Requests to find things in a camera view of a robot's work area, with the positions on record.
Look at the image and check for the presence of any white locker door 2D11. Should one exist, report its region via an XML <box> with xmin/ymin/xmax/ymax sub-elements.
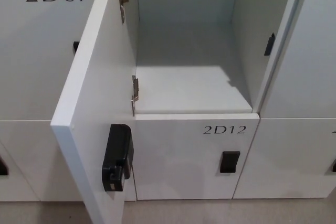
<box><xmin>50</xmin><ymin>0</ymin><xmax>140</xmax><ymax>224</ymax></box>

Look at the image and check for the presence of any white locker door 2D12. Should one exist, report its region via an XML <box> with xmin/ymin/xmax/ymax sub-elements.
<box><xmin>132</xmin><ymin>113</ymin><xmax>260</xmax><ymax>201</ymax></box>

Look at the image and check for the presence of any white locker cabinet body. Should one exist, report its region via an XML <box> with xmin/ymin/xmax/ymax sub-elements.
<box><xmin>132</xmin><ymin>0</ymin><xmax>314</xmax><ymax>116</ymax></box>

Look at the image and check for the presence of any white locker door 2D07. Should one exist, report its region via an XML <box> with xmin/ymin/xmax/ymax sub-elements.
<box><xmin>0</xmin><ymin>0</ymin><xmax>106</xmax><ymax>122</ymax></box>

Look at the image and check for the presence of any white locker door 2D08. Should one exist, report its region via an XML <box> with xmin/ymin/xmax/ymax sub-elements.
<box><xmin>0</xmin><ymin>120</ymin><xmax>79</xmax><ymax>204</ymax></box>

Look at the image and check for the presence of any black lock box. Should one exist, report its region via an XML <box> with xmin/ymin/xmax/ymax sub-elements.
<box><xmin>101</xmin><ymin>123</ymin><xmax>135</xmax><ymax>193</ymax></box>

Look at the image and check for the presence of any black lock strike plate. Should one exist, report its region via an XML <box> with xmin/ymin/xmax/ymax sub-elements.
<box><xmin>264</xmin><ymin>33</ymin><xmax>276</xmax><ymax>56</ymax></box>

